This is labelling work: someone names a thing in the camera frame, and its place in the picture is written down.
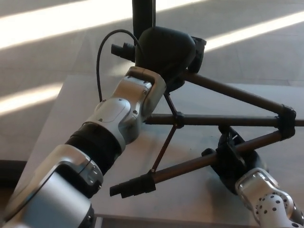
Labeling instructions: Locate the black baseboard strip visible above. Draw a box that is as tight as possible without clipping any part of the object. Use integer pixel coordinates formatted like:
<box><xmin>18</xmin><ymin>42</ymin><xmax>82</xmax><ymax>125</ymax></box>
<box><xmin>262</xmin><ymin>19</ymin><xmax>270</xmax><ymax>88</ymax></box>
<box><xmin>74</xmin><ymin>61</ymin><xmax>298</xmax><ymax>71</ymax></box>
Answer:
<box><xmin>0</xmin><ymin>160</ymin><xmax>28</xmax><ymax>189</ymax></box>

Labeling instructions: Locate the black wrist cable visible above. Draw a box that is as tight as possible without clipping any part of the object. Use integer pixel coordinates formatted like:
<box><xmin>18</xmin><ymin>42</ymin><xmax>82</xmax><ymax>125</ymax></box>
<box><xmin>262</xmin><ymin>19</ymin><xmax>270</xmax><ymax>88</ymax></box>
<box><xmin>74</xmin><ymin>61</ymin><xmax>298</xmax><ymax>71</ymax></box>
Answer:
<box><xmin>95</xmin><ymin>28</ymin><xmax>145</xmax><ymax>102</ymax></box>

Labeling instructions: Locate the black vertical pillar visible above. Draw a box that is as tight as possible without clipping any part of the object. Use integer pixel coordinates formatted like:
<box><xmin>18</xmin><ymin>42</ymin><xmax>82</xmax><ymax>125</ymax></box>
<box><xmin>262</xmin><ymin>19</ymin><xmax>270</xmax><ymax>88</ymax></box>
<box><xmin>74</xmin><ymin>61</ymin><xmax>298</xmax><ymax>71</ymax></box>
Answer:
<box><xmin>131</xmin><ymin>0</ymin><xmax>156</xmax><ymax>39</ymax></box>

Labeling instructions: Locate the brown black camera tripod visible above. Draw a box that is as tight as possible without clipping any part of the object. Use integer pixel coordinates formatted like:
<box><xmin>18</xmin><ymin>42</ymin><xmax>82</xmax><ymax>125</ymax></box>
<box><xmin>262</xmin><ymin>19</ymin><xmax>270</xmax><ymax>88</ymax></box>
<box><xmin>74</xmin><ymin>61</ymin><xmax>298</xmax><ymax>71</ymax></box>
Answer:
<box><xmin>109</xmin><ymin>42</ymin><xmax>304</xmax><ymax>199</ymax></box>

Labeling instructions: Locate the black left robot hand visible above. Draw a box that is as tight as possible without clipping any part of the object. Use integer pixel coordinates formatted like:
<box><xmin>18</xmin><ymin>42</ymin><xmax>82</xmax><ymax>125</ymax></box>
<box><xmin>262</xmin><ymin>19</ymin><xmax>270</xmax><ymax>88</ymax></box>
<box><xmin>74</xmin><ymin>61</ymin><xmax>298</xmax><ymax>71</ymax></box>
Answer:
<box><xmin>133</xmin><ymin>27</ymin><xmax>207</xmax><ymax>92</ymax></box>

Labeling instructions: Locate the white table frame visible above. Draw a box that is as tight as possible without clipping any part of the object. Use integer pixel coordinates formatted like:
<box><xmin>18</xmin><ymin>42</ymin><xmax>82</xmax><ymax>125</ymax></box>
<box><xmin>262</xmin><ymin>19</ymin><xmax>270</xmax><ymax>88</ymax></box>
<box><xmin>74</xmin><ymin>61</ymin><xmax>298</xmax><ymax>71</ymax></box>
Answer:
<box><xmin>94</xmin><ymin>215</ymin><xmax>105</xmax><ymax>228</ymax></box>

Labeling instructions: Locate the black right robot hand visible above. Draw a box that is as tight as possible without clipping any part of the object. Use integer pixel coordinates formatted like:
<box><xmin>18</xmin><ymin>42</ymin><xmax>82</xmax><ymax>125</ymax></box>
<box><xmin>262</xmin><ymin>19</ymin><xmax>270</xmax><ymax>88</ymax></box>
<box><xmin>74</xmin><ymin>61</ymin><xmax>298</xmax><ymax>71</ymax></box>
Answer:
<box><xmin>201</xmin><ymin>125</ymin><xmax>270</xmax><ymax>195</ymax></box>

